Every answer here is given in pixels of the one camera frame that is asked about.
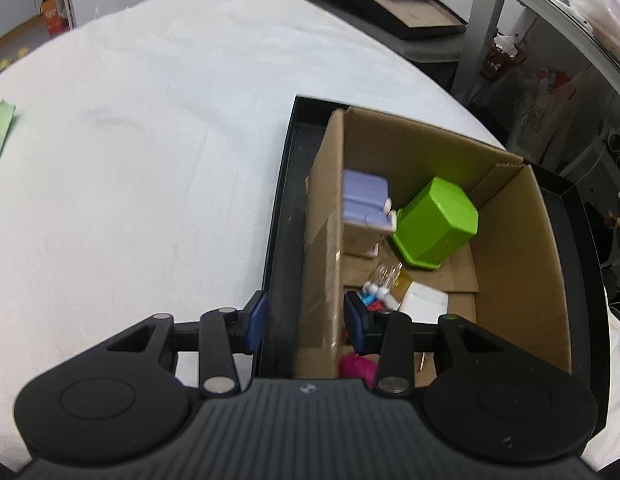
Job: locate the white tote bag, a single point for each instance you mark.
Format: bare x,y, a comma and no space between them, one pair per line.
545,120

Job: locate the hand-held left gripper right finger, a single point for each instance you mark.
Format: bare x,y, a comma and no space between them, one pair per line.
353,327

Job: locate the white charger adapter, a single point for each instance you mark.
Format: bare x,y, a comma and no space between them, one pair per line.
425,302

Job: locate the purple box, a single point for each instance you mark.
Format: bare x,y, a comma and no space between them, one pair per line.
362,200

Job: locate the blue figurine with bottle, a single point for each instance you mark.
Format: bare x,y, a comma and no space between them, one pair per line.
382,292

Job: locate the green plastic box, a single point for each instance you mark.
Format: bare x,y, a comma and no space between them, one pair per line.
435,225

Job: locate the white table leg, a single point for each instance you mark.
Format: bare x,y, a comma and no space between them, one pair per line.
482,30

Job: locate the pink toy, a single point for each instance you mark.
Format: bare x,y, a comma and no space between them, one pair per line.
357,370

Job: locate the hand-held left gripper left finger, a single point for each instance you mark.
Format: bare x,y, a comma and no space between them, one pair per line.
257,322

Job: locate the orange cardboard box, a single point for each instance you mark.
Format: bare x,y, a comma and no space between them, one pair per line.
54,12

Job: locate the wooden board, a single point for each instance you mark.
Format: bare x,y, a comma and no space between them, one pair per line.
415,12

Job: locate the red basket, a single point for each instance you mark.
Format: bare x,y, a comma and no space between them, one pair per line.
502,60

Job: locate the black tray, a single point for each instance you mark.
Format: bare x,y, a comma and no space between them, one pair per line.
285,240

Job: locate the brown cardboard box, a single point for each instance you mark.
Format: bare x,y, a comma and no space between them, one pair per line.
515,270

